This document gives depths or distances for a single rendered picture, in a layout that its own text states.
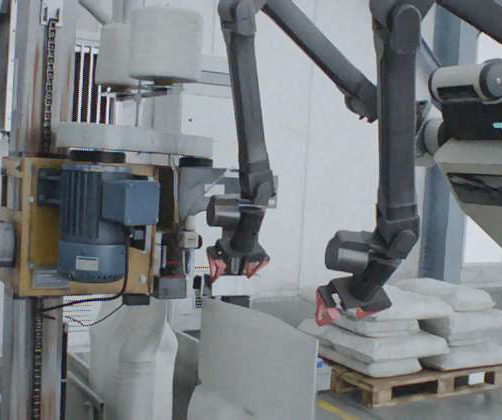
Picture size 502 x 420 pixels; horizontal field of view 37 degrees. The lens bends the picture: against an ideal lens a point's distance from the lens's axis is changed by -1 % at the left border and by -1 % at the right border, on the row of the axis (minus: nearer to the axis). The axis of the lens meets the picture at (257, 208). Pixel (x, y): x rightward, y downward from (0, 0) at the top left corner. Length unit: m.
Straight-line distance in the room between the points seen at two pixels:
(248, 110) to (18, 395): 0.86
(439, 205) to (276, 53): 2.29
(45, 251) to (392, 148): 0.89
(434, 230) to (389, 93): 6.67
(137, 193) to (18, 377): 0.58
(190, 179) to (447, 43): 6.19
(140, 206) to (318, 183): 5.48
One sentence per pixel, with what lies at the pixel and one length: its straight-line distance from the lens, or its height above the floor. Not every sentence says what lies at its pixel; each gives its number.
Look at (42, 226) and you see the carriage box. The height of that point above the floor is 1.19.
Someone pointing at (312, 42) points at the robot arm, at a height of 1.62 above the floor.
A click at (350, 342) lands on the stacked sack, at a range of 4.68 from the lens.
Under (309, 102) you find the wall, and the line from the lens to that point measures 6.95.
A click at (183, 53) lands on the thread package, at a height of 1.58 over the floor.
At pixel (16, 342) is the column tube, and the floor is 0.91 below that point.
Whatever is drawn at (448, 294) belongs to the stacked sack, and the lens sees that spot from 5.11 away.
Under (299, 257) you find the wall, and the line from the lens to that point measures 6.96.
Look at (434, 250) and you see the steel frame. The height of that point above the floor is 0.64.
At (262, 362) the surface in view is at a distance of 1.64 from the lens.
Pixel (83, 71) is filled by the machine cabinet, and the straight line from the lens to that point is 4.78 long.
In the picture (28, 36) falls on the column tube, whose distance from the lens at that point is 1.85.
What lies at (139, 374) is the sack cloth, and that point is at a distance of 2.23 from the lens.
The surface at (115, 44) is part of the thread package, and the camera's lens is 1.95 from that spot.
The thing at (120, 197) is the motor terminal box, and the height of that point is 1.27.
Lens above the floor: 1.34
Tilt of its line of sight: 3 degrees down
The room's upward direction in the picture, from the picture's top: 3 degrees clockwise
